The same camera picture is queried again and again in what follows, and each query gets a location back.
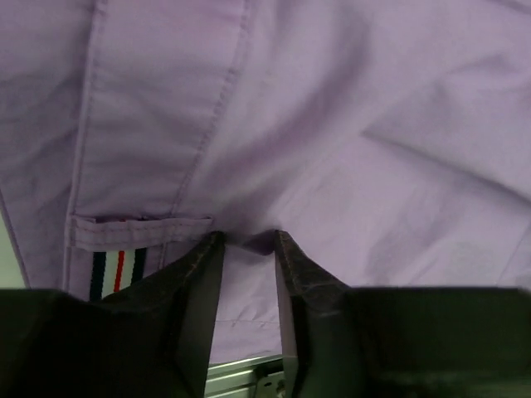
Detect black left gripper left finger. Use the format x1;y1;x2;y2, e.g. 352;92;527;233
1;232;225;397

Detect purple trousers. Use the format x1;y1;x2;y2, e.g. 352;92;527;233
1;1;530;362

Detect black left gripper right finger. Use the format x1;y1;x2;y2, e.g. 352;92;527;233
274;231;530;397

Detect aluminium frame rail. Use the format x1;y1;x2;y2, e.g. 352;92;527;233
204;355;286;398

